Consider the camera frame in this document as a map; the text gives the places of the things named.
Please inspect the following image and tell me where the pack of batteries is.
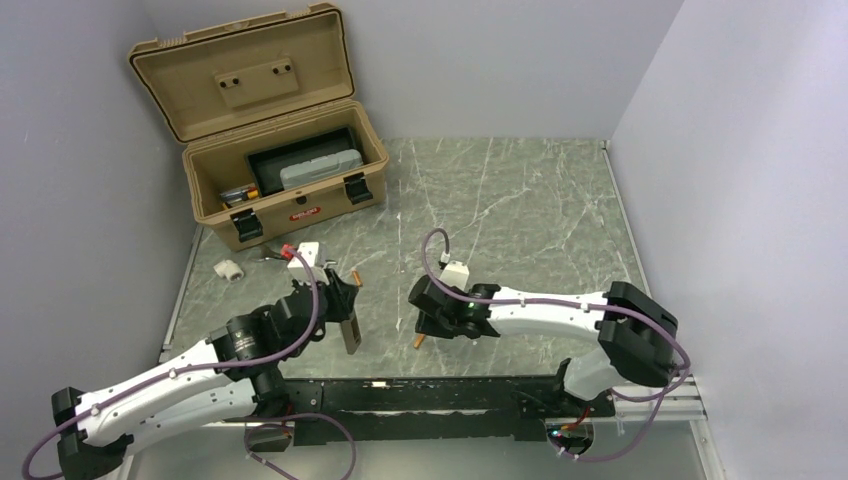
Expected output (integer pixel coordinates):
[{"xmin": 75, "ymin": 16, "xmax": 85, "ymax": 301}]
[{"xmin": 219, "ymin": 184, "xmax": 260, "ymax": 209}]

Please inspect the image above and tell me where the black tray in toolbox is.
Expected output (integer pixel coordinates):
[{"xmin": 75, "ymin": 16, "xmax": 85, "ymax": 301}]
[{"xmin": 246, "ymin": 127, "xmax": 365, "ymax": 196}]

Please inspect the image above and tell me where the white plastic pipe fitting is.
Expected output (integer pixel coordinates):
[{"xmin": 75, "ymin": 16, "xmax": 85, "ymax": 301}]
[{"xmin": 213, "ymin": 259, "xmax": 244, "ymax": 282}]

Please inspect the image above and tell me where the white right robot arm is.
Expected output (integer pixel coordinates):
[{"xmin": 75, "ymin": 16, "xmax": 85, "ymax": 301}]
[{"xmin": 408, "ymin": 276, "xmax": 678, "ymax": 415}]

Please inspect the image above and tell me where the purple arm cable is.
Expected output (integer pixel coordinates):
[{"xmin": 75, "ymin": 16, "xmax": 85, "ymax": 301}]
[
  {"xmin": 421, "ymin": 227, "xmax": 692, "ymax": 464},
  {"xmin": 21, "ymin": 247, "xmax": 359, "ymax": 480}
]

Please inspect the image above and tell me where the white remote control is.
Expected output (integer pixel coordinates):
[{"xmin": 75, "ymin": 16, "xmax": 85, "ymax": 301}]
[{"xmin": 339, "ymin": 314, "xmax": 362, "ymax": 355}]

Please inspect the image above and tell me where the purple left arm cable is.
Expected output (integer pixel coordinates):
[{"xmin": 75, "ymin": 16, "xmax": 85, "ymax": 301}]
[{"xmin": 21, "ymin": 247, "xmax": 359, "ymax": 480}]

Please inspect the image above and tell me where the silver open-end wrench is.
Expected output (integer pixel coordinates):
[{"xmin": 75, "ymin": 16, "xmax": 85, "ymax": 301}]
[{"xmin": 254, "ymin": 244, "xmax": 291, "ymax": 262}]

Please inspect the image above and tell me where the tan plastic toolbox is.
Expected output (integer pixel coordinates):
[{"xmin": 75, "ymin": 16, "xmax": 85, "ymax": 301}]
[{"xmin": 128, "ymin": 2, "xmax": 389, "ymax": 251}]

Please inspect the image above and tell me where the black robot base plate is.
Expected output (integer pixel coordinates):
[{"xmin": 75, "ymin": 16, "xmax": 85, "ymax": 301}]
[{"xmin": 245, "ymin": 375, "xmax": 616, "ymax": 446}]

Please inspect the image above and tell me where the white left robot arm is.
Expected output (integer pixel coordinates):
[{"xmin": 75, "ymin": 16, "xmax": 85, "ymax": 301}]
[{"xmin": 51, "ymin": 268, "xmax": 359, "ymax": 479}]

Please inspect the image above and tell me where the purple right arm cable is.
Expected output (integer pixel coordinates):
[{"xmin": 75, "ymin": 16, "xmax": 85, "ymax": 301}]
[{"xmin": 421, "ymin": 227, "xmax": 692, "ymax": 464}]

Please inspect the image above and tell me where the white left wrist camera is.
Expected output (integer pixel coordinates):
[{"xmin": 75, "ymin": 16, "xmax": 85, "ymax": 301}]
[{"xmin": 280, "ymin": 241, "xmax": 329, "ymax": 285}]

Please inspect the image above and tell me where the grey plastic case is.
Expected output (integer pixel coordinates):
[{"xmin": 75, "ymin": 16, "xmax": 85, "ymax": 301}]
[{"xmin": 279, "ymin": 149, "xmax": 364, "ymax": 190}]

